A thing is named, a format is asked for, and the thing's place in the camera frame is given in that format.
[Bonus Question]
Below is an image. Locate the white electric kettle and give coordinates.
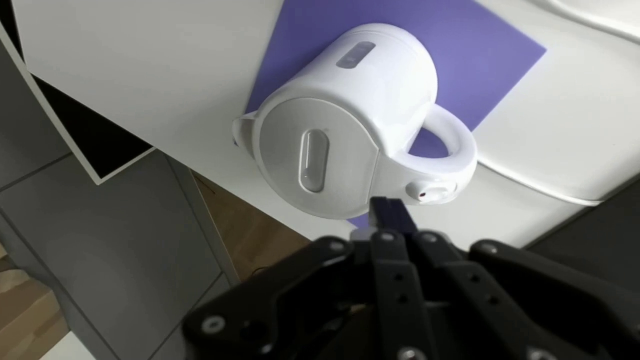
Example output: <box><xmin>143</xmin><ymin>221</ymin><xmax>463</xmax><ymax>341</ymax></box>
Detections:
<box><xmin>229</xmin><ymin>22</ymin><xmax>479</xmax><ymax>222</ymax></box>

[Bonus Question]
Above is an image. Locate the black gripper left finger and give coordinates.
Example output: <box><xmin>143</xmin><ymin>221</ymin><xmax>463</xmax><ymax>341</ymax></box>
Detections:
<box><xmin>182</xmin><ymin>194</ymin><xmax>430</xmax><ymax>360</ymax></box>

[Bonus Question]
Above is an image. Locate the purple paper mat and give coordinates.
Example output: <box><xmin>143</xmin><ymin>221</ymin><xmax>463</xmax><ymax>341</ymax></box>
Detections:
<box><xmin>244</xmin><ymin>0</ymin><xmax>547</xmax><ymax>237</ymax></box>

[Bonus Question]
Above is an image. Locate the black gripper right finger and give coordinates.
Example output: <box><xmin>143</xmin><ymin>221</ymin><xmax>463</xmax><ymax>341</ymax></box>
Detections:
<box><xmin>391</xmin><ymin>196</ymin><xmax>640</xmax><ymax>360</ymax></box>

